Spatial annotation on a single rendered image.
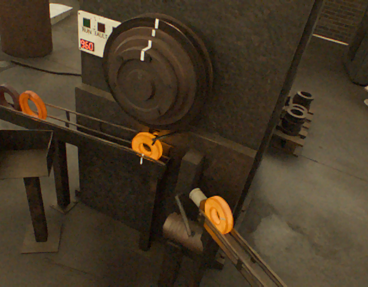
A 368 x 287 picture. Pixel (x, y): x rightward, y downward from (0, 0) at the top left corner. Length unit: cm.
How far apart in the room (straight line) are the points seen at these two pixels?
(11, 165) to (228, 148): 102
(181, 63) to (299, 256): 157
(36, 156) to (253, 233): 145
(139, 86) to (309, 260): 162
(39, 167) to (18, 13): 265
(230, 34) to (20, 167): 112
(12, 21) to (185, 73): 311
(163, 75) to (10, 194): 155
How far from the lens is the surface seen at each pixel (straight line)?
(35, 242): 210
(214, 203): 130
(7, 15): 411
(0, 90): 206
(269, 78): 129
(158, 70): 116
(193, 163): 139
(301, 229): 247
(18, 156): 173
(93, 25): 156
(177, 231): 149
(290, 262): 225
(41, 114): 187
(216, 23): 129
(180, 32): 118
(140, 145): 153
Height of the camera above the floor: 168
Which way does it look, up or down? 37 degrees down
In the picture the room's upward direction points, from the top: 11 degrees clockwise
